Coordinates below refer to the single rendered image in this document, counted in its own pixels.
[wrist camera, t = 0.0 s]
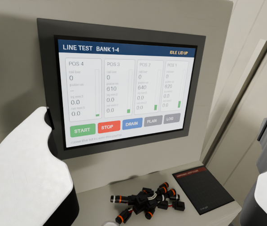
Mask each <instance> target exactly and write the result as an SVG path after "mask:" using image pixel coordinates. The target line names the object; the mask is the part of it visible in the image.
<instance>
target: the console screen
mask: <svg viewBox="0 0 267 226"><path fill-rule="evenodd" d="M37 28H38V36H39V47H40V55H41V63H42V71H43V79H44V90H45V99H46V106H47V107H49V110H50V113H51V117H52V120H53V125H54V128H55V129H54V130H53V135H54V139H55V142H56V146H57V150H58V155H57V158H59V159H60V160H65V159H70V158H75V157H80V156H86V155H91V154H96V153H101V152H107V151H112V150H117V149H122V148H128V147H133V146H138V145H143V144H148V143H155V142H159V141H164V140H169V139H176V138H180V137H185V136H188V133H189V128H190V123H191V118H192V113H193V106H194V101H195V96H196V91H197V84H198V79H199V73H200V68H201V61H202V56H203V51H204V46H205V41H206V36H204V35H192V34H184V33H175V32H167V31H158V30H146V29H138V28H129V27H120V26H109V25H100V24H91V23H83V22H71V21H63V20H54V19H45V18H37Z"/></svg>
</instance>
